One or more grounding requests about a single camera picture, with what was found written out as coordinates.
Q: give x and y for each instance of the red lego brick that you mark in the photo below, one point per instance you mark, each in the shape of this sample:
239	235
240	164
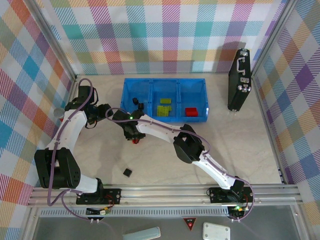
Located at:
136	141
191	114
191	109

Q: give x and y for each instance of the black lego brick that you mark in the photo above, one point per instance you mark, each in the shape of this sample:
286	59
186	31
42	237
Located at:
135	100
127	172
140	106

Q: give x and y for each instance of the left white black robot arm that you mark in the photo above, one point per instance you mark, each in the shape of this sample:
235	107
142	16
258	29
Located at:
67	127

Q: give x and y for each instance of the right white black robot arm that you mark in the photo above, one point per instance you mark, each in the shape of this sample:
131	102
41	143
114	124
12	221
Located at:
160	130

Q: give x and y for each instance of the red perforated tube grey cap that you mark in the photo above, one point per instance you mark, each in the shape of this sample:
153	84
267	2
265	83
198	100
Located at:
59	112

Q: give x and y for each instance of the blue three-compartment bin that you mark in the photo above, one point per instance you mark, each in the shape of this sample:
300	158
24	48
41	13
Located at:
192	92

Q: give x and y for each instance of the pale blue flat bar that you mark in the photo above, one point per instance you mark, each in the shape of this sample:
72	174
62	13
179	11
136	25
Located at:
142	234

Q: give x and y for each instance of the black briefcase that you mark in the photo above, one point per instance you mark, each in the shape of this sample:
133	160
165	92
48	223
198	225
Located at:
237	85

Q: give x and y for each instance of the white square plate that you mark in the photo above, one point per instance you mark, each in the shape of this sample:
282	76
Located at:
216	231

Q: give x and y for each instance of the aluminium side rail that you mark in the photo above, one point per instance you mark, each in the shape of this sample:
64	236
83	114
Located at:
74	83

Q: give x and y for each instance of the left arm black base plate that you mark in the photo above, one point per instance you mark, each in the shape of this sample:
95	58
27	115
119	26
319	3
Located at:
112	195

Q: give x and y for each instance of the aluminium mounting rail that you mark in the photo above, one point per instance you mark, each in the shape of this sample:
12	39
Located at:
162	197

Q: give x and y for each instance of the aluminium frame post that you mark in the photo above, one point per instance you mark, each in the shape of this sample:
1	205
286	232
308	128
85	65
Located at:
55	42
271	37

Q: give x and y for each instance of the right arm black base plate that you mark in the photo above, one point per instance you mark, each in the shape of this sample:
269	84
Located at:
216	195

